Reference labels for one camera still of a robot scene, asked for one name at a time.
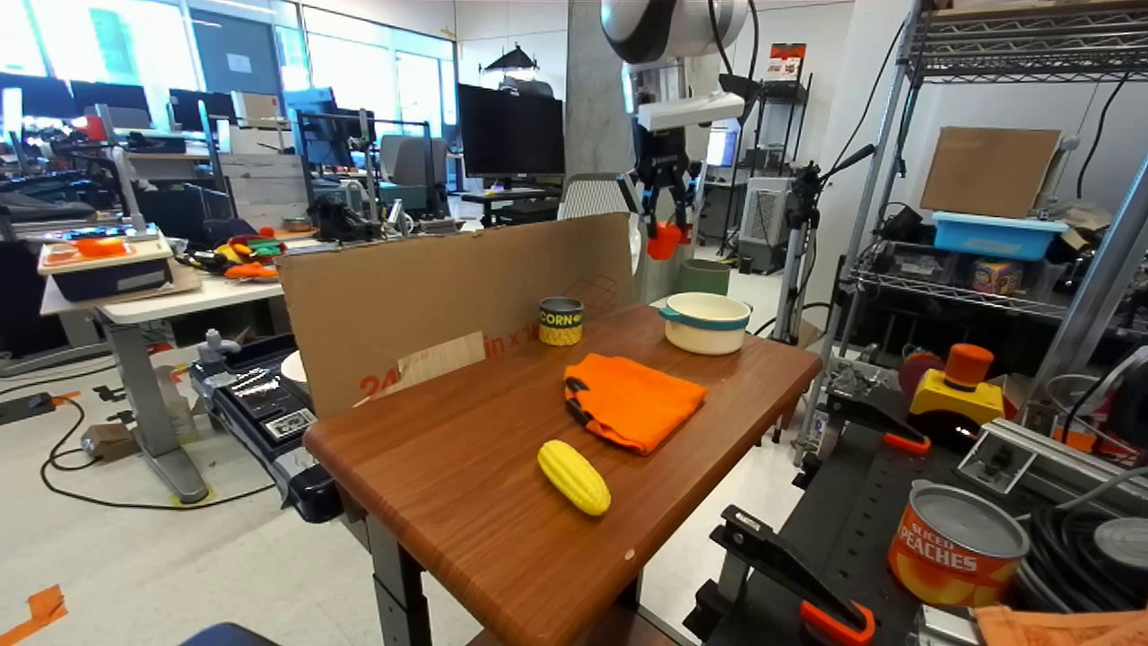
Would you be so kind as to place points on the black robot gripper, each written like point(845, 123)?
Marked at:
point(663, 160)

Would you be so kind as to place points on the small orange toy object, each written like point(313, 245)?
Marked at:
point(663, 241)

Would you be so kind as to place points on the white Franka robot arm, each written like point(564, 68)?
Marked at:
point(668, 25)

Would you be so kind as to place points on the white bowl with teal rim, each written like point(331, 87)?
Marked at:
point(704, 325)

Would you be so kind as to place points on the green box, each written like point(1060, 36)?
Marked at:
point(704, 276)

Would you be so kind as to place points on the black equipment rack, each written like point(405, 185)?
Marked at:
point(766, 165)

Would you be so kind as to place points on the grey concrete pillar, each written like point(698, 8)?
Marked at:
point(594, 119)

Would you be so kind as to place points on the small yellow and black tin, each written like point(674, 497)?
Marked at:
point(562, 325)

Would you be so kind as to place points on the large black monitor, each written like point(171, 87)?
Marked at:
point(507, 132)

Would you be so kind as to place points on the orange folded cloth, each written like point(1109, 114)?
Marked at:
point(633, 401)

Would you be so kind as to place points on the large brown cardboard panel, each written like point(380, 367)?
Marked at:
point(416, 305)

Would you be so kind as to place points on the yellow corn-shaped toy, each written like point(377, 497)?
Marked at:
point(575, 476)

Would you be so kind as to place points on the brown cardboard sheet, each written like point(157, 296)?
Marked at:
point(992, 169)

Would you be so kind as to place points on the blue plastic bin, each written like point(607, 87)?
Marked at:
point(993, 238)

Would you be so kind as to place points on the yellow emergency stop button box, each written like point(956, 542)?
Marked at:
point(956, 391)

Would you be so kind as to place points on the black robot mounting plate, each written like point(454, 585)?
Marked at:
point(845, 526)

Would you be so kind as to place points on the orange and green toy pile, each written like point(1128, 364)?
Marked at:
point(246, 256)

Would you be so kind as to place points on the silver aluminium extrusion beam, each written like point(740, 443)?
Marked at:
point(1095, 293)

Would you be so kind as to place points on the orange peaches can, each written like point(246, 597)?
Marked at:
point(950, 554)

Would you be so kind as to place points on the black controller box with labels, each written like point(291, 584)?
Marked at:
point(269, 419)

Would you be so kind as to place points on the dark table leg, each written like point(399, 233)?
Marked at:
point(395, 585)

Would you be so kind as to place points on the white height-adjustable desk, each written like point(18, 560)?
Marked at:
point(147, 359)

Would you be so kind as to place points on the white box with orange item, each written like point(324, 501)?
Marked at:
point(105, 266)

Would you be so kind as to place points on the orange rag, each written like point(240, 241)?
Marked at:
point(1060, 626)

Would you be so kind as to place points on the small beige floor box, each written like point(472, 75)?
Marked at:
point(110, 438)

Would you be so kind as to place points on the blue chair seat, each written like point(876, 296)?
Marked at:
point(226, 632)

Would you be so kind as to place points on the orange floor tape mark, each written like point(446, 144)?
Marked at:
point(33, 610)

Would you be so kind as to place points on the black camera on tripod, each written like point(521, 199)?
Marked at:
point(808, 199)

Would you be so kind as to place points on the red wall sign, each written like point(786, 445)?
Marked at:
point(786, 59)

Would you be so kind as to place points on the small silver metal frame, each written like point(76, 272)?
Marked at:
point(999, 456)

